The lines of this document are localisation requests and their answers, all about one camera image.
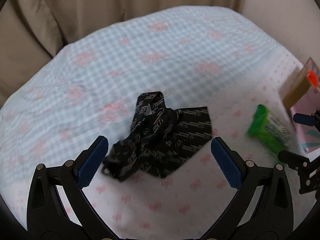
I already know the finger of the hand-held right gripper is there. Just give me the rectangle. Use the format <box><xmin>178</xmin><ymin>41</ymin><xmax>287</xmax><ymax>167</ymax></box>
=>
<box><xmin>278</xmin><ymin>150</ymin><xmax>320</xmax><ymax>195</ymax></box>
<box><xmin>293</xmin><ymin>111</ymin><xmax>320</xmax><ymax>128</ymax></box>

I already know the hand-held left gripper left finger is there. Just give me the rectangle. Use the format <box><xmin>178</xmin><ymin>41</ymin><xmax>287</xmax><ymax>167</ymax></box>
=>
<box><xmin>26</xmin><ymin>135</ymin><xmax>118</xmax><ymax>240</ymax></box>

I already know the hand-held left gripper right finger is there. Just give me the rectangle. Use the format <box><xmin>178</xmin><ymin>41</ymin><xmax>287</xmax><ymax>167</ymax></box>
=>
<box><xmin>200</xmin><ymin>137</ymin><xmax>293</xmax><ymax>240</ymax></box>

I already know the cardboard box with pink print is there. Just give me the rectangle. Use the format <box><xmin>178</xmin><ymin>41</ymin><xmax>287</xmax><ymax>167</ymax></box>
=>
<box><xmin>279</xmin><ymin>57</ymin><xmax>320</xmax><ymax>154</ymax></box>

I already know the green wet wipes packet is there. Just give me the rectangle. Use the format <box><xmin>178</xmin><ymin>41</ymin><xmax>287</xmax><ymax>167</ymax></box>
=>
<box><xmin>247</xmin><ymin>104</ymin><xmax>293</xmax><ymax>165</ymax></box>

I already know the orange plush ball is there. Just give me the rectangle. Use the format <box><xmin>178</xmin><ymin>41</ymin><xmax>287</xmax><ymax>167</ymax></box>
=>
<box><xmin>307</xmin><ymin>70</ymin><xmax>320</xmax><ymax>89</ymax></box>

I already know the black patterned necktie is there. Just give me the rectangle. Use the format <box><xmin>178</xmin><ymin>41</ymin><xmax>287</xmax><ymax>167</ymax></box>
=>
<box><xmin>101</xmin><ymin>91</ymin><xmax>213</xmax><ymax>182</ymax></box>

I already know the checked floral bedsheet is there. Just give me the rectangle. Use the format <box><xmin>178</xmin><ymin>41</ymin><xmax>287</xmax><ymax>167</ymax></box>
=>
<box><xmin>0</xmin><ymin>4</ymin><xmax>320</xmax><ymax>240</ymax></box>

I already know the beige curtain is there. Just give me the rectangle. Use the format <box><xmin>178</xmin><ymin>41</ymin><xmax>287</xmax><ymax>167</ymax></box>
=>
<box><xmin>0</xmin><ymin>0</ymin><xmax>253</xmax><ymax>103</ymax></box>

